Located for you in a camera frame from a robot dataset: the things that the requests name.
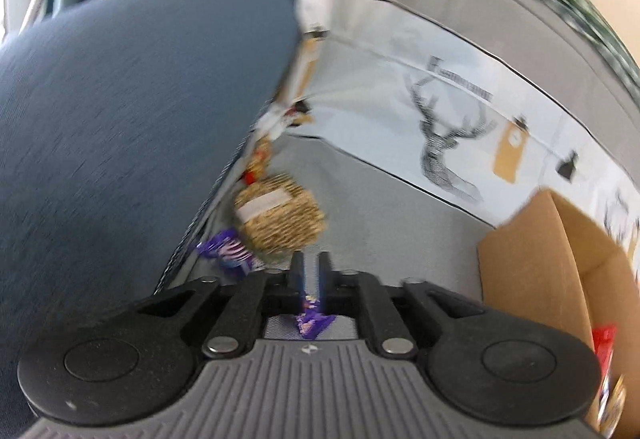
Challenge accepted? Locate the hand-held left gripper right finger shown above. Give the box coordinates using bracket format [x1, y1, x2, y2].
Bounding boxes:
[320, 253, 481, 360]

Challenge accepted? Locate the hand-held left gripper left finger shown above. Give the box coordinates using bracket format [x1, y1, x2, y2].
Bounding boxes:
[132, 253, 306, 360]

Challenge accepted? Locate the brown cardboard box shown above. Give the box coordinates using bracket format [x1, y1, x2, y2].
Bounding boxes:
[477, 189, 640, 435]

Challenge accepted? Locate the red snack packet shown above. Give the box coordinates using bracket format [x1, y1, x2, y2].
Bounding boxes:
[592, 325, 618, 380]

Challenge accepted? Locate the round seeded cracker pack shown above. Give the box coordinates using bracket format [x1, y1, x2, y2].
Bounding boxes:
[234, 173, 328, 255]

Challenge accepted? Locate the small orange snack packet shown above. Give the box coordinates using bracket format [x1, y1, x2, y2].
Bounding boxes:
[242, 142, 273, 185]

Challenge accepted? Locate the grey-blue fabric shopping bag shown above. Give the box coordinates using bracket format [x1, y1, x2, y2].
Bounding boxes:
[250, 0, 640, 270]

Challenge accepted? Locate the blue zippered cushion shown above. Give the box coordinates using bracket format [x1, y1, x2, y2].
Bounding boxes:
[0, 0, 306, 439]

